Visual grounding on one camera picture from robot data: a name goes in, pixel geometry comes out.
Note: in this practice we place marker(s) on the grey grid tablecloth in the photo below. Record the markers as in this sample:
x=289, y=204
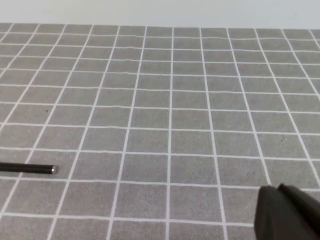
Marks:
x=158, y=133

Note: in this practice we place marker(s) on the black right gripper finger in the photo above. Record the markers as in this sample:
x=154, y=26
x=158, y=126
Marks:
x=286, y=213

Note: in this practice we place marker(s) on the black pen with silver tip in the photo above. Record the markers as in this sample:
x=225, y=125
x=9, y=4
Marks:
x=28, y=168

